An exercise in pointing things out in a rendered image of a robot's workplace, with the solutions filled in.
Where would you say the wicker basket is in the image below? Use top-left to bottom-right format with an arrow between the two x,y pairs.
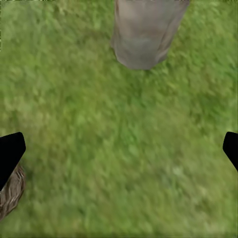
0,162 -> 26,220

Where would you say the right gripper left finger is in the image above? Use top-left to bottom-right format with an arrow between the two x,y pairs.
0,132 -> 26,191

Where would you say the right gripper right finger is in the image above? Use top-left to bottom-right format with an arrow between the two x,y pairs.
223,131 -> 238,171

